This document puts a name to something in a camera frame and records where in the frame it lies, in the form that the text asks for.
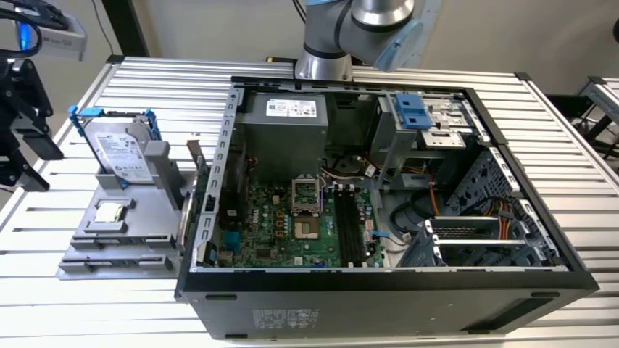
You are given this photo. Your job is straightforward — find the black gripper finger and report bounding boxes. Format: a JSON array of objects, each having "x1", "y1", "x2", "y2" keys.
[
  {"x1": 0, "y1": 151, "x2": 50, "y2": 194},
  {"x1": 9, "y1": 59, "x2": 64, "y2": 161}
]

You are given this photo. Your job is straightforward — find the black RAM slot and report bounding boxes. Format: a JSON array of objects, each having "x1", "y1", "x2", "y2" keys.
[
  {"x1": 351, "y1": 183, "x2": 369, "y2": 268},
  {"x1": 333, "y1": 183, "x2": 352, "y2": 268},
  {"x1": 339, "y1": 183, "x2": 357, "y2": 268},
  {"x1": 345, "y1": 183, "x2": 363, "y2": 268}
]

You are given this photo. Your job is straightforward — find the blue disk carrier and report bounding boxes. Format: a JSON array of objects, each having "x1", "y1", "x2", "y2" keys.
[{"x1": 66, "y1": 104, "x2": 164, "y2": 189}]

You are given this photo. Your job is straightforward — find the silver hard disk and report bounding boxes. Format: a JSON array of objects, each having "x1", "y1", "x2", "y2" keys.
[{"x1": 80, "y1": 119, "x2": 156, "y2": 182}]

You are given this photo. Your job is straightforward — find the silver CPU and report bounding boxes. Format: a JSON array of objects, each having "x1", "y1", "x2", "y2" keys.
[{"x1": 93, "y1": 202, "x2": 130, "y2": 223}]

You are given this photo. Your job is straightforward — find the grey parts rack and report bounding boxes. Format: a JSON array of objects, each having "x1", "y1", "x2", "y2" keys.
[{"x1": 56, "y1": 140, "x2": 195, "y2": 282}]

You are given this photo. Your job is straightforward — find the graphics card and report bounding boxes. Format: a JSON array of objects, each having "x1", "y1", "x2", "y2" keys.
[{"x1": 176, "y1": 139, "x2": 215, "y2": 254}]

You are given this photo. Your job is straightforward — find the teal board connector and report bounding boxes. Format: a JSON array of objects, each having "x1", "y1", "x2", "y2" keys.
[{"x1": 221, "y1": 231, "x2": 243, "y2": 252}]

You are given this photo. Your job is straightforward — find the grey power supply unit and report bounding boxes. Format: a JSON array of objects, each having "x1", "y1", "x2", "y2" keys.
[{"x1": 235, "y1": 90, "x2": 331, "y2": 182}]

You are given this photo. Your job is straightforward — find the metal socket cover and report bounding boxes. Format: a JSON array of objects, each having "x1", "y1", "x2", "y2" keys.
[{"x1": 289, "y1": 175, "x2": 323, "y2": 215}]

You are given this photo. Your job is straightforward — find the CPU socket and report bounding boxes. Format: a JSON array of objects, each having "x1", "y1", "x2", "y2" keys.
[{"x1": 291, "y1": 215, "x2": 324, "y2": 241}]

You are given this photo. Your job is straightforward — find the green motherboard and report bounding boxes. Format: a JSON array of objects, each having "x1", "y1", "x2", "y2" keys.
[{"x1": 212, "y1": 176, "x2": 388, "y2": 269}]

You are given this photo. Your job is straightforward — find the grey drive cage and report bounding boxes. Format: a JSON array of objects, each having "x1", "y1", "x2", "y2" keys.
[{"x1": 369, "y1": 92, "x2": 487, "y2": 191}]

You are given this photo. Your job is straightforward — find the black PC case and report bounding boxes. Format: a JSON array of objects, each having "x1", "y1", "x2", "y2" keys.
[{"x1": 173, "y1": 75, "x2": 600, "y2": 341}]

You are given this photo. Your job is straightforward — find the blue drive latch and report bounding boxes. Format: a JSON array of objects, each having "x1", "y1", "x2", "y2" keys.
[{"x1": 393, "y1": 93, "x2": 432, "y2": 131}]

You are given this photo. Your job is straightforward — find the silver drive unit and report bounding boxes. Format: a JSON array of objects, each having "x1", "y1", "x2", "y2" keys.
[{"x1": 420, "y1": 130, "x2": 465, "y2": 150}]

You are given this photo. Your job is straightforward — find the metal disk bay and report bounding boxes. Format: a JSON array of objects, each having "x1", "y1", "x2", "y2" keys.
[{"x1": 399, "y1": 213, "x2": 555, "y2": 268}]

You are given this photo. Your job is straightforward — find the metal slat table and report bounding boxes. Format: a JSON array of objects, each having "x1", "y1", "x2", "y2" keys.
[{"x1": 572, "y1": 75, "x2": 619, "y2": 160}]

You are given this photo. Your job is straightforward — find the black vertical post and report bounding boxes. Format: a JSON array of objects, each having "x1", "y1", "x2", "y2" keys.
[{"x1": 98, "y1": 0, "x2": 152, "y2": 58}]

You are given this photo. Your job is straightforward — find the wire locking lever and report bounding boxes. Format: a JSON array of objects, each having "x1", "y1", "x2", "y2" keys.
[{"x1": 315, "y1": 173, "x2": 325, "y2": 215}]

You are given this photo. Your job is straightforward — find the power supply wire bundle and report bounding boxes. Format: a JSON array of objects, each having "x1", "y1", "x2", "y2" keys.
[{"x1": 319, "y1": 154, "x2": 381, "y2": 181}]

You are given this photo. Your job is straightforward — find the black wire loop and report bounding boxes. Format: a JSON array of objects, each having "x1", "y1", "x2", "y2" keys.
[{"x1": 389, "y1": 199, "x2": 429, "y2": 242}]

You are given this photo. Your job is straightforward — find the orange data wire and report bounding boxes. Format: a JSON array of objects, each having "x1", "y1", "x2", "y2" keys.
[{"x1": 427, "y1": 183, "x2": 441, "y2": 220}]

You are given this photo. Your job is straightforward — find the orange yellow power wires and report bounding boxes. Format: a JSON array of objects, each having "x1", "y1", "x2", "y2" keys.
[{"x1": 485, "y1": 197, "x2": 515, "y2": 243}]

